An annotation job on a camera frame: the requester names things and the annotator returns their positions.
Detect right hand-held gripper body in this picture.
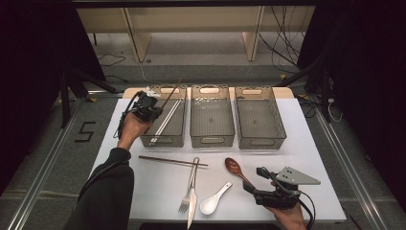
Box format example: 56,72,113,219
253,166,322,211

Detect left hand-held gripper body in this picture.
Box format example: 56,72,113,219
128,86,165,123

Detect smoky clear plastic bin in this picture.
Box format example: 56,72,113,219
137,84,188,149
234,85,287,150
190,83,237,149

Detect reddish brown wooden spoon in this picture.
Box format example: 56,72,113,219
224,157,255,191

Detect white ceramic soup spoon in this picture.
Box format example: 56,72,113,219
199,181,234,216

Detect steel fork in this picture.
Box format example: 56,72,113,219
177,156,199,215

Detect person's right hand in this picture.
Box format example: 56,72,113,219
266,180,307,230

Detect person's left hand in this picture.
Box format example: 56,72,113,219
117,111,152,150

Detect white table sheet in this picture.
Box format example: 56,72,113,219
89,97,348,222

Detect steel table knife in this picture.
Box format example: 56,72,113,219
186,156,201,230

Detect black metal stand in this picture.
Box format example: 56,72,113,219
58,63,120,128
277,57,333,124

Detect light wooden table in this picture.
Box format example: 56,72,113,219
123,86,295,100

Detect light wooden desk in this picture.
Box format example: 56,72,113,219
76,6,316,63

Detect black overhead bar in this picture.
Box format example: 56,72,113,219
70,0,321,10

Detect black curtain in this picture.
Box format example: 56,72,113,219
0,0,107,196
297,0,406,214

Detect white floor cable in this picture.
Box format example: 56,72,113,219
137,60,155,84

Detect right hand-held gripper cable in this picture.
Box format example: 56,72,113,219
296,191,316,230

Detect short aluminium rail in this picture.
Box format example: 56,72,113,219
87,90,124,98

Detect black floor cable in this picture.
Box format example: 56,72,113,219
103,74,129,84
95,52,127,68

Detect aluminium floor rail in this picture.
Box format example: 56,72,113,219
314,108,390,230
6,99,88,230

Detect white plug with cable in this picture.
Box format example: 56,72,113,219
327,97,343,124

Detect black cable bundle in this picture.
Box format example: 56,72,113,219
258,6,308,69

